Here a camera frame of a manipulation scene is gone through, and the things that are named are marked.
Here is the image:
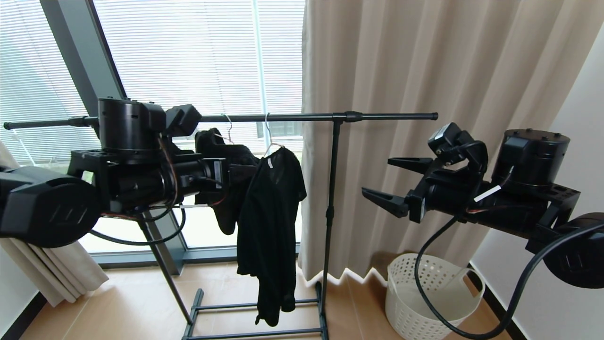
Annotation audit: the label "black garment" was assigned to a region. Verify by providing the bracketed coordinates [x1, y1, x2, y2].
[236, 146, 308, 328]

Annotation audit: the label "black knitted shorts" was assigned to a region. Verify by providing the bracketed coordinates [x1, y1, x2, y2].
[194, 127, 261, 236]

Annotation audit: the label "pink clothes hanger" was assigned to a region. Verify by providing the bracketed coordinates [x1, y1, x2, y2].
[221, 114, 235, 145]
[262, 113, 285, 158]

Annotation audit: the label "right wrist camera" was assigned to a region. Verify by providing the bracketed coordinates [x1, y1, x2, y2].
[428, 122, 489, 167]

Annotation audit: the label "white laundry basket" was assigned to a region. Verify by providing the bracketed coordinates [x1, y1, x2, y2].
[385, 253, 487, 340]

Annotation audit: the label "black clothes rack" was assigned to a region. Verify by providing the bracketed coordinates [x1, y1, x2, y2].
[4, 111, 439, 340]

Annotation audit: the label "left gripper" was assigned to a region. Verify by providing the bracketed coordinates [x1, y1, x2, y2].
[162, 157, 233, 205]

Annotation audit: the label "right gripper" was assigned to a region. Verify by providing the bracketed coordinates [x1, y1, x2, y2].
[361, 157, 490, 224]

